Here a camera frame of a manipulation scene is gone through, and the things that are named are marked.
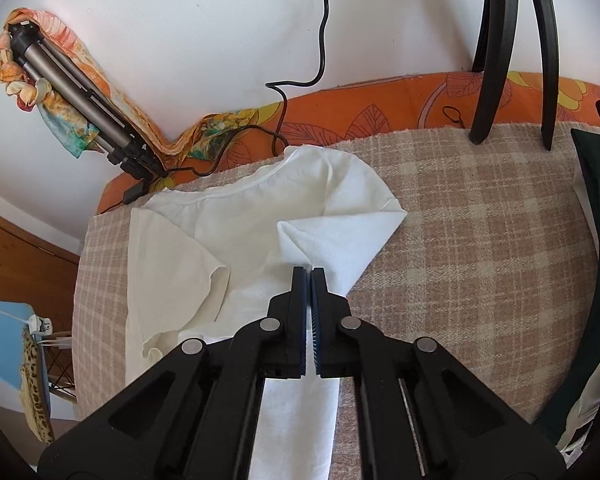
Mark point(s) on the orange floral bed sheet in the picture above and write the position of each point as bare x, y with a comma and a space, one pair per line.
415, 102

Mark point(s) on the beige plaid blanket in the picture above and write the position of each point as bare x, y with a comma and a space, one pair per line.
495, 258

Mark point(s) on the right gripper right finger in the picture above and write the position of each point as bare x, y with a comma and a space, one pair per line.
421, 413

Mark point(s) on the wooden door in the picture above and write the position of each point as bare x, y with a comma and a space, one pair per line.
37, 273

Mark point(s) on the leopard print cloth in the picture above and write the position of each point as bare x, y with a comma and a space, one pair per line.
32, 392

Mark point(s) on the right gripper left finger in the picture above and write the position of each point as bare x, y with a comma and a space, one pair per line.
194, 414

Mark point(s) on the blue ironing board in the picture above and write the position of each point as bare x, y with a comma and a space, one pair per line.
16, 318

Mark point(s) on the white t-shirt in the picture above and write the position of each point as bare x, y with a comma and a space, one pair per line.
204, 264

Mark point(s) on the grey folded tripod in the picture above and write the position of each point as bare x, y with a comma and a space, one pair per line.
42, 61

